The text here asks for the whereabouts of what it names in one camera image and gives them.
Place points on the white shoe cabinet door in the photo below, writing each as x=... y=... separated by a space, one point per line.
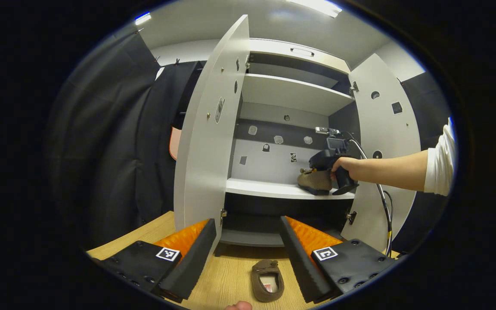
x=385 y=125
x=205 y=172

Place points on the white cabinet shelf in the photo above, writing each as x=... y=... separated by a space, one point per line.
x=265 y=188
x=291 y=92

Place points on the white shoe cabinet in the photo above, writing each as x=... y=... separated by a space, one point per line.
x=269 y=163

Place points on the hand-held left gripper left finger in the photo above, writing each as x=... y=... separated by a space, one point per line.
x=192 y=262

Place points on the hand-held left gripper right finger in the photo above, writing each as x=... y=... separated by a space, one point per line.
x=302 y=262

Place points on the black backdrop cloth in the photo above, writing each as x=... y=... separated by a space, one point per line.
x=162 y=120
x=101 y=142
x=424 y=112

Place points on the ceiling light panel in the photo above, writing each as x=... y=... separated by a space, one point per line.
x=317 y=6
x=143 y=18

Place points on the white shirt sleeve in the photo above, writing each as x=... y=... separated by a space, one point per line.
x=439 y=163

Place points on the brown fuzzy shoe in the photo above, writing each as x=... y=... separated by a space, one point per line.
x=317 y=181
x=257 y=286

